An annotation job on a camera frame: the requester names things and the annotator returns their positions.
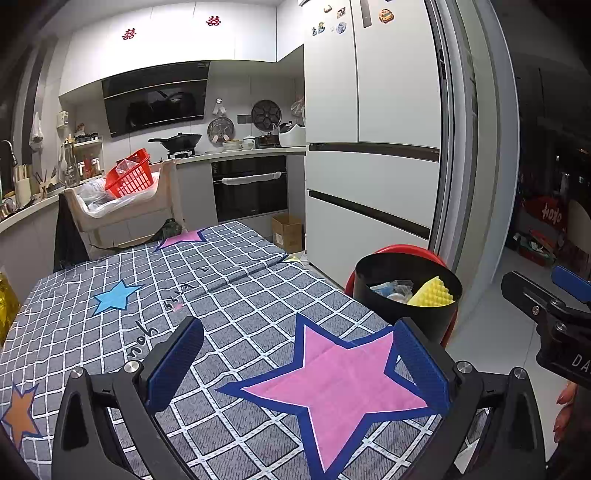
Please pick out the white upper cabinets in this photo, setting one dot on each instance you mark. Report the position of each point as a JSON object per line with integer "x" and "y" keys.
{"x": 184, "y": 37}

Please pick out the hanging white plastic bag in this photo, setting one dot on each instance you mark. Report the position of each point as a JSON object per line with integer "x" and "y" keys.
{"x": 37, "y": 131}

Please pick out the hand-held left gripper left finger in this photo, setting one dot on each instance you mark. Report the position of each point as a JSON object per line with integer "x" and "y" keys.
{"x": 175, "y": 360}

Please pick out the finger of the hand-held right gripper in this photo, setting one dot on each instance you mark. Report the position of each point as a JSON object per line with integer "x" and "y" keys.
{"x": 572, "y": 280}
{"x": 526, "y": 295}

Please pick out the dark green cloth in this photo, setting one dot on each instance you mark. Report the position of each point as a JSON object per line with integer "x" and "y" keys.
{"x": 172, "y": 227}

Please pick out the red printed box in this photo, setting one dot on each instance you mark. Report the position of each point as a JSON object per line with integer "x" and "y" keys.
{"x": 545, "y": 214}

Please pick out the black wok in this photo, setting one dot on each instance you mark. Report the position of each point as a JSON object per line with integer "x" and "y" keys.
{"x": 182, "y": 140}

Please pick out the black built-in oven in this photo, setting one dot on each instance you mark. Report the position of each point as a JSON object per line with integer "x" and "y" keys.
{"x": 249, "y": 194}

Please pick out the black range hood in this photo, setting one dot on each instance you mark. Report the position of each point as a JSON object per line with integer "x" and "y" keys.
{"x": 157, "y": 99}

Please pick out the dark cooking pot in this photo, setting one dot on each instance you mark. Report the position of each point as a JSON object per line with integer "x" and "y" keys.
{"x": 267, "y": 141}

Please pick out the blue plastic package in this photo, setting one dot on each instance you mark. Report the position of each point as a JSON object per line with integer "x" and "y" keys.
{"x": 381, "y": 288}

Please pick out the white enamel pot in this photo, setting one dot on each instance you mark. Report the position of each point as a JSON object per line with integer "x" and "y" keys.
{"x": 248, "y": 142}

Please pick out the white knife block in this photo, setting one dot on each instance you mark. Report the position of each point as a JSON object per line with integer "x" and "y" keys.
{"x": 22, "y": 182}

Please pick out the white spice rack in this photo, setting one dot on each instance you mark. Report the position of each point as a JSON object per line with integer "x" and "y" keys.
{"x": 87, "y": 154}

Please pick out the red round stool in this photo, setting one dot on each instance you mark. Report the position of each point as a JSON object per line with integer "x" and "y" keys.
{"x": 401, "y": 249}

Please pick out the black trash bin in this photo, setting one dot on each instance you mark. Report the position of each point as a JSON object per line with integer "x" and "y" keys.
{"x": 392, "y": 318}

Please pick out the red plastic basket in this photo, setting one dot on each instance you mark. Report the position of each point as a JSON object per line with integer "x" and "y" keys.
{"x": 129, "y": 177}

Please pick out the grey star print blanket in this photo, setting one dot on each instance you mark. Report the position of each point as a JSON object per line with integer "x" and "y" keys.
{"x": 258, "y": 295}

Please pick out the person's right hand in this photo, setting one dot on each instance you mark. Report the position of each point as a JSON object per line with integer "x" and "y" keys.
{"x": 565, "y": 410}

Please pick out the small round steamer rack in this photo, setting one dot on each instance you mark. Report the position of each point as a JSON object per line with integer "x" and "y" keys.
{"x": 219, "y": 130}

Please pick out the black cloth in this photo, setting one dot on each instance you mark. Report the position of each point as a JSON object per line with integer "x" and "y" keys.
{"x": 69, "y": 235}

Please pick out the red paper cut decoration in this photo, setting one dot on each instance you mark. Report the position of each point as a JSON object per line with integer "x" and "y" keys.
{"x": 129, "y": 33}
{"x": 213, "y": 21}

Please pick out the yellow green foam sponge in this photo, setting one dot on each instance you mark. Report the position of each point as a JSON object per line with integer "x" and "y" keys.
{"x": 431, "y": 293}

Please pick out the large round steamer rack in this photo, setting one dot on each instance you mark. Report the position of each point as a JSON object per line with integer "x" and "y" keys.
{"x": 266, "y": 114}

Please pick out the white door frame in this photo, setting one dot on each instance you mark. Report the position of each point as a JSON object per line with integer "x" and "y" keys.
{"x": 480, "y": 138}

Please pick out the grey kitchen counter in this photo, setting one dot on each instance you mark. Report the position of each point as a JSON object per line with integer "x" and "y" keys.
{"x": 196, "y": 194}

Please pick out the clear plastic bag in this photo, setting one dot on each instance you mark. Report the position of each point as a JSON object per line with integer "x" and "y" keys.
{"x": 94, "y": 196}

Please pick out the gold foil bag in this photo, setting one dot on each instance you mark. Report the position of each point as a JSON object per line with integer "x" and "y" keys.
{"x": 7, "y": 309}

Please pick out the cardboard box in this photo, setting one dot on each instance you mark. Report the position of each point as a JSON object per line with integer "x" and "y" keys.
{"x": 287, "y": 233}

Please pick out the round wooden table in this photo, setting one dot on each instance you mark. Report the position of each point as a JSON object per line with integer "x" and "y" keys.
{"x": 579, "y": 221}

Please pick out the orange fridge magnet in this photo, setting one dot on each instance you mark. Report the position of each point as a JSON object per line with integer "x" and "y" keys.
{"x": 386, "y": 15}

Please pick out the white rice cooker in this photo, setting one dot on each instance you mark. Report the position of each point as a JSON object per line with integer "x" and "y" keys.
{"x": 293, "y": 135}

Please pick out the white bowl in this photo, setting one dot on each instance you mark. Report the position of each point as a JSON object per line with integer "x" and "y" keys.
{"x": 231, "y": 145}

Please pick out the gas stove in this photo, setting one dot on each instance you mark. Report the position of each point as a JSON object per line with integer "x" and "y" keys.
{"x": 181, "y": 152}

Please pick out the white refrigerator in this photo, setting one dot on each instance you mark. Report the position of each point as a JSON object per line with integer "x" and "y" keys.
{"x": 397, "y": 92}

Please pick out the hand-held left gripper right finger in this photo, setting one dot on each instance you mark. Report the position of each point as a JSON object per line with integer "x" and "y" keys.
{"x": 420, "y": 364}

